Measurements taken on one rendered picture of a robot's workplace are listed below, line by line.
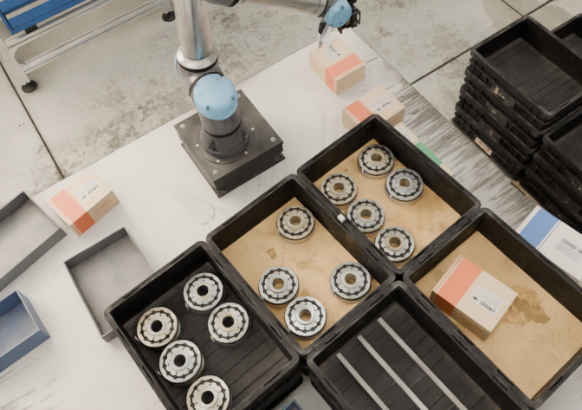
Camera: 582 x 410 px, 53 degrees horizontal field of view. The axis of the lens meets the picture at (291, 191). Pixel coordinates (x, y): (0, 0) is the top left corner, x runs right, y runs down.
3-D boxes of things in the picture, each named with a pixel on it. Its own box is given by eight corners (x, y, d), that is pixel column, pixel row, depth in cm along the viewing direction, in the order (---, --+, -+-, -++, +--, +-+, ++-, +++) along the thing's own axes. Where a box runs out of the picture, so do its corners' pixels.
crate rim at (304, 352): (203, 241, 150) (202, 237, 148) (294, 175, 158) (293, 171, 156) (303, 361, 133) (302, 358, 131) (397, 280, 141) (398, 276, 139)
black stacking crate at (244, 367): (118, 327, 150) (102, 312, 140) (210, 257, 158) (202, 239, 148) (204, 456, 133) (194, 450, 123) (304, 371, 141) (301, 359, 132)
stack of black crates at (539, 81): (449, 121, 257) (468, 48, 218) (499, 89, 264) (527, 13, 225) (514, 184, 239) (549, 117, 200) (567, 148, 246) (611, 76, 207)
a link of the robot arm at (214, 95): (210, 141, 166) (202, 113, 155) (192, 107, 172) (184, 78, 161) (248, 126, 169) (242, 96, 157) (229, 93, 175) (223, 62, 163)
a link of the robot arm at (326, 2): (199, -32, 119) (364, 2, 150) (180, -64, 124) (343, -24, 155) (179, 14, 126) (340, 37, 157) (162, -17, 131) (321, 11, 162)
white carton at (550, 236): (504, 248, 166) (513, 234, 158) (527, 219, 169) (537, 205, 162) (568, 293, 158) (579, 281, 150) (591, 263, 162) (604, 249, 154)
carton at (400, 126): (450, 184, 177) (454, 173, 172) (435, 194, 176) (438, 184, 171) (399, 133, 188) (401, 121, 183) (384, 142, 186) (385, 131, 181)
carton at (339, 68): (309, 67, 205) (308, 52, 198) (337, 51, 207) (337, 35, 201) (336, 95, 197) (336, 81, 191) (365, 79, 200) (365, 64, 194)
